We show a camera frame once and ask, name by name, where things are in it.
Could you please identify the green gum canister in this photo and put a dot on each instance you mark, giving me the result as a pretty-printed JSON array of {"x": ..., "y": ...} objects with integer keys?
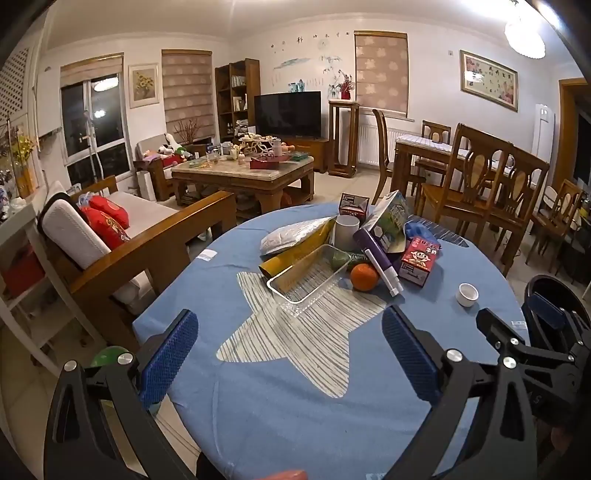
[{"x": 350, "y": 260}]

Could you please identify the clear plastic tray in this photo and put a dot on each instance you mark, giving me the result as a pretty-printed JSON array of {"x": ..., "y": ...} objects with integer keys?
[{"x": 302, "y": 284}]

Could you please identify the wooden plant stand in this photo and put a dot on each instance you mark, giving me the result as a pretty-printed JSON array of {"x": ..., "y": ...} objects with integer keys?
[{"x": 344, "y": 116}]

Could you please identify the wooden tv cabinet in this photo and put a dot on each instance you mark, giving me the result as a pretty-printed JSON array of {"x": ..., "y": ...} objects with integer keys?
[{"x": 318, "y": 148}]

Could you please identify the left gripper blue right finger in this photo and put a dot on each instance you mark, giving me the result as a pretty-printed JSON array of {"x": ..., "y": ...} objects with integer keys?
[{"x": 417, "y": 353}]

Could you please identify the near wooden dining chair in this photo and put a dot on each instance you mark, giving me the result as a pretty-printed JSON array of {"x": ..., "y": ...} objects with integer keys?
[{"x": 508, "y": 206}]

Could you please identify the blue star tablecloth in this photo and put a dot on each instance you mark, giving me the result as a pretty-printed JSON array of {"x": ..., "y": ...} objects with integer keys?
[{"x": 264, "y": 390}]

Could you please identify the wooden bookshelf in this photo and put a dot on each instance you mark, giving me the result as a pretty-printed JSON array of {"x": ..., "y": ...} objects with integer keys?
[{"x": 236, "y": 86}]

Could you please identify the red barcode carton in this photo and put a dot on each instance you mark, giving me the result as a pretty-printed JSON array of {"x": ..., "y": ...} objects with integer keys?
[{"x": 354, "y": 205}]

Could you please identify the wooden dining table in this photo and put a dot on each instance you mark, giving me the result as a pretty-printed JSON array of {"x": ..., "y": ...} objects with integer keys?
[{"x": 425, "y": 154}]

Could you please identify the wooden sofa with cushions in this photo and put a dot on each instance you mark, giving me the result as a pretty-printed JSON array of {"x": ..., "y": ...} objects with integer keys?
[{"x": 111, "y": 286}]

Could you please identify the small white dish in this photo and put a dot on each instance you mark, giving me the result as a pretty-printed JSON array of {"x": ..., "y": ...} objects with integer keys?
[{"x": 467, "y": 295}]

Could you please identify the white paper cup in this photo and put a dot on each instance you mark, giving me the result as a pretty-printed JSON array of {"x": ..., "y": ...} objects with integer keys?
[{"x": 345, "y": 227}]

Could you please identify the wooden coffee table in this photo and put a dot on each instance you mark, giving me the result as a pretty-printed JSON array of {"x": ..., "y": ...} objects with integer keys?
[{"x": 296, "y": 179}]

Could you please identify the purple tube with white cap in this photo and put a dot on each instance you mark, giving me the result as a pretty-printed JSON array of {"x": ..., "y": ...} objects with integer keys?
[{"x": 380, "y": 261}]

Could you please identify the red cartoon milk carton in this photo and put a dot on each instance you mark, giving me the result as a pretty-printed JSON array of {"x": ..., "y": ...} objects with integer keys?
[{"x": 418, "y": 261}]

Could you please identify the small wooden side chair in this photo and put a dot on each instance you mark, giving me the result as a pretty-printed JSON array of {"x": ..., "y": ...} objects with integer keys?
[{"x": 553, "y": 226}]

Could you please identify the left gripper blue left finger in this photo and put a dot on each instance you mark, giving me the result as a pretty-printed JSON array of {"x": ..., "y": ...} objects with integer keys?
[{"x": 162, "y": 355}]

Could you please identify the red tissue box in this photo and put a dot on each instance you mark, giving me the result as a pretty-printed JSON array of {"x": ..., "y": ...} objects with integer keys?
[{"x": 267, "y": 162}]

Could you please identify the tall green white carton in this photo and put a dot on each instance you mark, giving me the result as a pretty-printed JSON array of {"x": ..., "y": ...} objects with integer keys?
[{"x": 386, "y": 224}]

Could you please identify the red pillow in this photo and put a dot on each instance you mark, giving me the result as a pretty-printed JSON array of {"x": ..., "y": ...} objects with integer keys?
[
  {"x": 107, "y": 228},
  {"x": 110, "y": 208}
]

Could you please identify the framed sunflower picture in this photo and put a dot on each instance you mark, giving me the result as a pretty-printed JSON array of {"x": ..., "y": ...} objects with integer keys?
[{"x": 143, "y": 85}]

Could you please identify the round ceiling lamp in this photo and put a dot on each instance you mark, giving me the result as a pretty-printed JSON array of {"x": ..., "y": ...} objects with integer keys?
[{"x": 525, "y": 40}]

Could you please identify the framed floral picture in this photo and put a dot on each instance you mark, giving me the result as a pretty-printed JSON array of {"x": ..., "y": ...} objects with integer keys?
[{"x": 489, "y": 80}]

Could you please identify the white floor air conditioner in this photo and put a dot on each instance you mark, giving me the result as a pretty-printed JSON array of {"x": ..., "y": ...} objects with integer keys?
[{"x": 543, "y": 136}]

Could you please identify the yellow foil snack bag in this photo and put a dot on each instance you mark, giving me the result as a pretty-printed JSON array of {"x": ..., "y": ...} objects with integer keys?
[{"x": 286, "y": 245}]

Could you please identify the black flat television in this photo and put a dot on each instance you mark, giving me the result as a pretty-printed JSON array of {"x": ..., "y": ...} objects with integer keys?
[{"x": 297, "y": 114}]

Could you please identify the orange fruit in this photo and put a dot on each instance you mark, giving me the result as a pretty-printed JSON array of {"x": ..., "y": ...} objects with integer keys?
[{"x": 364, "y": 278}]

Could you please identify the far wooden chair by radiator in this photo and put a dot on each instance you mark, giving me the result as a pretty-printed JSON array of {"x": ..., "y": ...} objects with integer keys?
[{"x": 387, "y": 167}]

